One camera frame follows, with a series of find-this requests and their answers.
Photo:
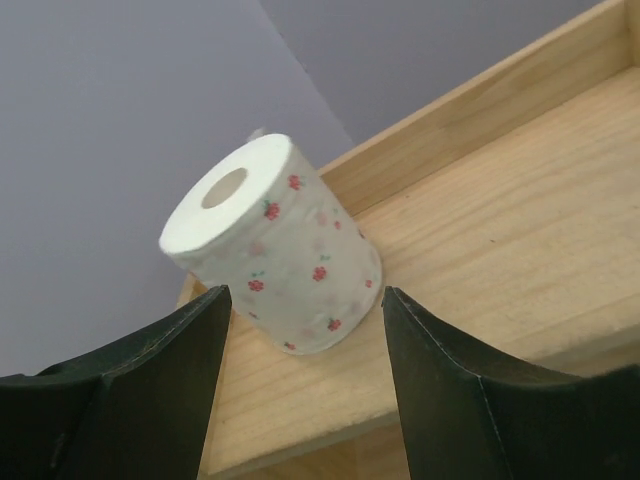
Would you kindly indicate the white floral toilet paper roll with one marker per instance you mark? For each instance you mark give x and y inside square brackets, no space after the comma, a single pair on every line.
[264,223]

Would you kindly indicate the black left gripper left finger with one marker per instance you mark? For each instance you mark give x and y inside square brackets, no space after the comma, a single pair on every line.
[136,408]

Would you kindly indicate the light wooden two-tier shelf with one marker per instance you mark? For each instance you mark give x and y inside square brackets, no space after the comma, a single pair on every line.
[509,208]

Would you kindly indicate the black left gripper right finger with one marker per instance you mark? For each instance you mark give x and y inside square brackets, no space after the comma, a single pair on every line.
[470,411]

